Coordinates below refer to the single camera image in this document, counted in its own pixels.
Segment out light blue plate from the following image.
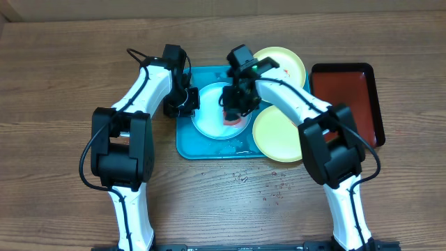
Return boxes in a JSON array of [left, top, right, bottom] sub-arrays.
[[192, 82, 252, 139]]

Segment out yellow-green plate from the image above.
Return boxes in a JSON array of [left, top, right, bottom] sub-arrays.
[[252, 106, 302, 162], [254, 47, 307, 89]]

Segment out orange black sponge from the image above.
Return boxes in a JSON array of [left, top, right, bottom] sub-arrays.
[[223, 111, 241, 126]]

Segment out teal plastic tray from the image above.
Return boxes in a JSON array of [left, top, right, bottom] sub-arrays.
[[176, 66, 272, 160]]

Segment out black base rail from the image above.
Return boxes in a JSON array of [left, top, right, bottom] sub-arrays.
[[91, 240, 401, 251]]

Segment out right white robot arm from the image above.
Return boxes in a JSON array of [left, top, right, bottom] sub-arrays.
[[219, 45, 377, 250]]

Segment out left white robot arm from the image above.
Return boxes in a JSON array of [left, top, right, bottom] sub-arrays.
[[82, 44, 199, 250]]

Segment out black red lacquer tray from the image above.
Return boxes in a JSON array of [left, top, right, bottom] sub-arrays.
[[309, 63, 385, 148]]

